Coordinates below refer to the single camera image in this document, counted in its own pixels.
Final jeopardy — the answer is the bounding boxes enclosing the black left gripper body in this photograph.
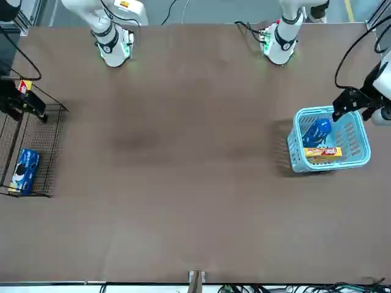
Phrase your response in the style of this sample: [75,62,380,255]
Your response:
[351,67,384,107]

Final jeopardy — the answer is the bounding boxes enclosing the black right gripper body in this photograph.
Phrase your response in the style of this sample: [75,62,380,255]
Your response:
[0,78,25,106]

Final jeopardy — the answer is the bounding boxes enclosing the blue cookie box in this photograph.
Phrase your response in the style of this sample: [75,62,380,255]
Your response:
[301,118,333,150]
[8,148,41,197]

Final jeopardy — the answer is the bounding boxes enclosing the light blue plastic basket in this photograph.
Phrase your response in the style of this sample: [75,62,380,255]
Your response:
[287,106,372,174]

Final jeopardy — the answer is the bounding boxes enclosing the person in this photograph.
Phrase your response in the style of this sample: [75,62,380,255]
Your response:
[307,0,331,24]

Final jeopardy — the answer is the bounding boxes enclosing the white box with warning label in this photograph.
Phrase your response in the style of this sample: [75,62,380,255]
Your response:
[112,0,150,26]

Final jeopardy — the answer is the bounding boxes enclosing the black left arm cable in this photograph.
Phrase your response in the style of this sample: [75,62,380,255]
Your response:
[334,18,391,90]

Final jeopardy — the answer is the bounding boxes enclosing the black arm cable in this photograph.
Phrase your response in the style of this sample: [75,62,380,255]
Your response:
[0,26,42,82]
[334,18,391,90]

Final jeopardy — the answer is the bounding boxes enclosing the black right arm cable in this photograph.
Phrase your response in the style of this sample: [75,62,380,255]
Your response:
[0,26,42,82]

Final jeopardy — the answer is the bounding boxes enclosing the black wire shelf rack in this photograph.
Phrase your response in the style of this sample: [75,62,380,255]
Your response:
[0,78,70,198]

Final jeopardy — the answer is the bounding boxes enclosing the aluminium frame post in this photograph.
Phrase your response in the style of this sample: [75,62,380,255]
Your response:
[365,0,391,31]
[14,0,44,37]

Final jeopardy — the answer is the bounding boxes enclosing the black base cable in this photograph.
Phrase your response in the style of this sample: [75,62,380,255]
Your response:
[234,20,267,43]

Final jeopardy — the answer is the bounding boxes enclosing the black floor cable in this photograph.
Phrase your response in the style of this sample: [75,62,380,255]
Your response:
[161,0,178,26]

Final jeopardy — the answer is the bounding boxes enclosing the tangled black cables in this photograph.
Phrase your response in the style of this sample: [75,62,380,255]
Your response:
[213,277,386,293]

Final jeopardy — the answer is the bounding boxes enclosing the aluminium camera post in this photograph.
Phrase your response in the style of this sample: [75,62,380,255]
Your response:
[188,270,206,293]

